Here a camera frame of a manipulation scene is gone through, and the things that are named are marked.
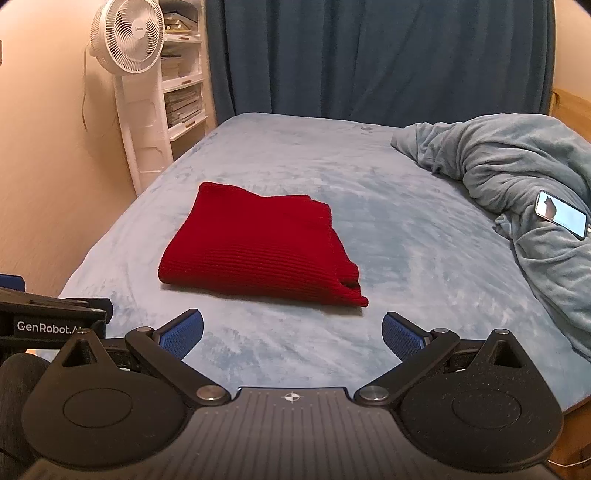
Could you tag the bed with light blue sheet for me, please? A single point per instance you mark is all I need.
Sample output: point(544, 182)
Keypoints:
point(369, 184)

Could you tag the white shelf unit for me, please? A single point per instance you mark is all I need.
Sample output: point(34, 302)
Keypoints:
point(184, 78)

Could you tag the wooden headboard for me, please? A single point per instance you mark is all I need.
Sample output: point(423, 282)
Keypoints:
point(572, 115)

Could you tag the dark blue curtain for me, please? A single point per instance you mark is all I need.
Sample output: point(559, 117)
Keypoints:
point(369, 55)

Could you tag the stack of papers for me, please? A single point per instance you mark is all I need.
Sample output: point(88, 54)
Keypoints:
point(182, 106)

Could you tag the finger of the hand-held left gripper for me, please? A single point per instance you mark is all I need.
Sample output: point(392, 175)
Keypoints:
point(102, 310)
point(10, 282)

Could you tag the red knit sweater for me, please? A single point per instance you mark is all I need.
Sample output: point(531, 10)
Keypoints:
point(258, 244)

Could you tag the crumpled light blue blanket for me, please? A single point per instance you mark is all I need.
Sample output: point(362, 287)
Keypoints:
point(508, 152)

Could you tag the white standing fan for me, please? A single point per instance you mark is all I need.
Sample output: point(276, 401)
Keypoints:
point(127, 34)

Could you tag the smartphone with lit screen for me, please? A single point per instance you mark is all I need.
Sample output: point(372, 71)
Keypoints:
point(561, 213)

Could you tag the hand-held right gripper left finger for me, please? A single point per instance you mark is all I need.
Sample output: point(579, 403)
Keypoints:
point(180, 334)

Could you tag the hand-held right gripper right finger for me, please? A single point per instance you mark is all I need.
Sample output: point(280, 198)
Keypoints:
point(404, 337)

